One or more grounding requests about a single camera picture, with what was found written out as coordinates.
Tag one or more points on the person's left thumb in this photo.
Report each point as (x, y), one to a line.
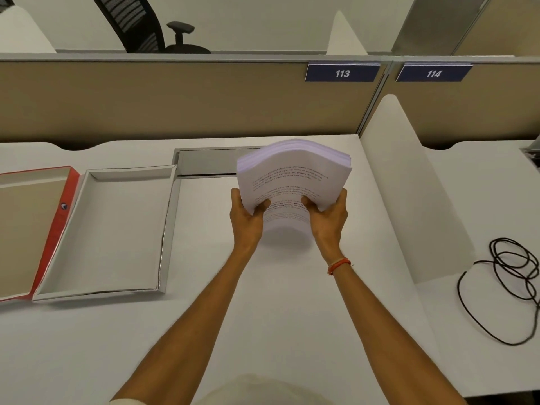
(262, 205)

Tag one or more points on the person's left hand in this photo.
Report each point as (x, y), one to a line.
(245, 227)

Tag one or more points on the person's white garment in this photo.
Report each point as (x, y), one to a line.
(263, 392)

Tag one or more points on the person's right hand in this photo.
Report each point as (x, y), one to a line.
(329, 227)

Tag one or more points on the stack of printed white paper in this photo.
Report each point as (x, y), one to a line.
(295, 172)

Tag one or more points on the beige partition panel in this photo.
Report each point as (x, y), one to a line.
(168, 96)
(485, 109)
(502, 27)

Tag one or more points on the person's right forearm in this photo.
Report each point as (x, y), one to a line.
(384, 333)

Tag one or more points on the person's right thumb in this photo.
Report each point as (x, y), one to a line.
(311, 203)

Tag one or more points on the white desk divider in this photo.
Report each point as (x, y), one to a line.
(413, 198)
(346, 37)
(23, 33)

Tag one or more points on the grey metal partition post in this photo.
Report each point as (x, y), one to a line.
(438, 23)

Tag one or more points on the person's left forearm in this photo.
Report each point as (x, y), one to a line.
(198, 328)

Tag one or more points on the blue desk number sign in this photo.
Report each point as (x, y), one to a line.
(433, 73)
(342, 73)

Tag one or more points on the black office chair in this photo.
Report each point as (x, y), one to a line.
(139, 25)

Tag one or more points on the red and white box file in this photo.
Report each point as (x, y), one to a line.
(109, 231)

